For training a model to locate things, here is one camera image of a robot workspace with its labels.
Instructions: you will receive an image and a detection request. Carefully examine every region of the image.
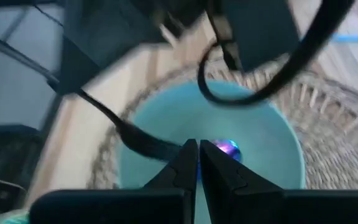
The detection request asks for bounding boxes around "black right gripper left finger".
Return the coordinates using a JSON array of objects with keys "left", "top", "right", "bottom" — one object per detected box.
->
[{"left": 29, "top": 138, "right": 200, "bottom": 224}]

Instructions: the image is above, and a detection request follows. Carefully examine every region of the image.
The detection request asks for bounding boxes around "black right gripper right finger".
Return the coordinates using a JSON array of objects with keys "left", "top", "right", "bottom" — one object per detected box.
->
[{"left": 199, "top": 139, "right": 358, "bottom": 224}]

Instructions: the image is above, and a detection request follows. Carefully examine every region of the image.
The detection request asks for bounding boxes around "iridescent spoon black handle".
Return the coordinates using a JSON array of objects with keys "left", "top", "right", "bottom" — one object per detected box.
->
[{"left": 78, "top": 88, "right": 243, "bottom": 164}]

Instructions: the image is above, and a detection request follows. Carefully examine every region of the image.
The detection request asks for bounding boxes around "pale green ceramic bowl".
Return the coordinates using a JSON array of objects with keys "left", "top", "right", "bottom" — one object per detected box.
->
[{"left": 117, "top": 79, "right": 306, "bottom": 224}]

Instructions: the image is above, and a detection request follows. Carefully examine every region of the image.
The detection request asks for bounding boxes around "round woven straw placemat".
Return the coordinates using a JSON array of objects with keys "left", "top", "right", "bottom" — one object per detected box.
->
[{"left": 87, "top": 43, "right": 358, "bottom": 190}]

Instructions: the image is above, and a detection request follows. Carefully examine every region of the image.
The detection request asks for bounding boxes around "blue tape strip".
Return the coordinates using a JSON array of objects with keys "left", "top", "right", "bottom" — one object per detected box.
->
[{"left": 330, "top": 32, "right": 358, "bottom": 44}]

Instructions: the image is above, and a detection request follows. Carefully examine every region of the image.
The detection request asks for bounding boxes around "pale teal round object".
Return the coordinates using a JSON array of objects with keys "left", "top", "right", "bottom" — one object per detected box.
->
[{"left": 0, "top": 208, "right": 32, "bottom": 224}]

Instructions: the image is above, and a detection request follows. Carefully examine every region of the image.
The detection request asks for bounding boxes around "black equipment box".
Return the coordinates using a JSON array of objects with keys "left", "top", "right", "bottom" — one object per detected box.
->
[{"left": 0, "top": 124, "right": 45, "bottom": 219}]

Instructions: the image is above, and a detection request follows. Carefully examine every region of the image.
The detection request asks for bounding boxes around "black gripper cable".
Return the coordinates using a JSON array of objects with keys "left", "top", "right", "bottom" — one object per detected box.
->
[{"left": 196, "top": 0, "right": 356, "bottom": 107}]

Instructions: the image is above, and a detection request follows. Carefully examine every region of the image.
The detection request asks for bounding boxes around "grey metal frame bar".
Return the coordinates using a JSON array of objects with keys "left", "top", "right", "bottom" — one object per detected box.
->
[{"left": 0, "top": 26, "right": 60, "bottom": 86}]

